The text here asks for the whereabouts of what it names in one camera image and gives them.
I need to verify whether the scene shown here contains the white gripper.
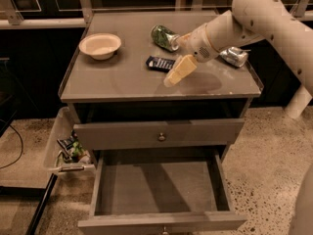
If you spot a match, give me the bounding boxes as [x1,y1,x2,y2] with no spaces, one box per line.
[163,23,219,87]

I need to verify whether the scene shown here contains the blue rxbar blueberry wrapper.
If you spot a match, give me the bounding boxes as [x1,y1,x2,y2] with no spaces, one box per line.
[146,56,175,72]

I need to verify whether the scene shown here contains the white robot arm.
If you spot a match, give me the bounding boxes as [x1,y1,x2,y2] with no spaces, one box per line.
[164,0,313,94]

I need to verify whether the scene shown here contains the grey drawer cabinet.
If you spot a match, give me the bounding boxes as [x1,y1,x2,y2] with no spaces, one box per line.
[58,10,264,168]

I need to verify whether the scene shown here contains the grey top drawer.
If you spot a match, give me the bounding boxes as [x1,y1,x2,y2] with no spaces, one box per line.
[73,118,244,150]

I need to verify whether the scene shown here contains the open grey middle drawer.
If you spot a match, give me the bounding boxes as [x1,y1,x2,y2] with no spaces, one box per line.
[78,147,246,235]

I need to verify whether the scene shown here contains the green soda can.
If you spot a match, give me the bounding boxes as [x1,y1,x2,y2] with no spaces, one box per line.
[151,24,180,52]

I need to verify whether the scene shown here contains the crushed silver can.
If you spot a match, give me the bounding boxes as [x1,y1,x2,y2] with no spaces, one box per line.
[220,47,248,68]

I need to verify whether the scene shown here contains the white paper bowl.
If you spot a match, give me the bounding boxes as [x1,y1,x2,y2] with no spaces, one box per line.
[78,33,121,61]

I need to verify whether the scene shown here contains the snack packets in bin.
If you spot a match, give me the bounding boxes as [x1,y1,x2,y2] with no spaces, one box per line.
[55,130,91,165]

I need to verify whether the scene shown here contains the clear plastic bin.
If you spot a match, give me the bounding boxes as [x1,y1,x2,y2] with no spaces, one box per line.
[43,107,95,177]

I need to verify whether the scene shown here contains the white post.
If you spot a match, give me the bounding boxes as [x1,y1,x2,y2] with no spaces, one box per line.
[285,85,312,119]

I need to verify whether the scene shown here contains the metal railing frame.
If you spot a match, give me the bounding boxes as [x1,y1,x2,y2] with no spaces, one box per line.
[0,0,313,30]

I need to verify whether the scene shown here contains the black cable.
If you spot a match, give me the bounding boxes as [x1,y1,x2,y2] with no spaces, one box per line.
[0,118,24,170]

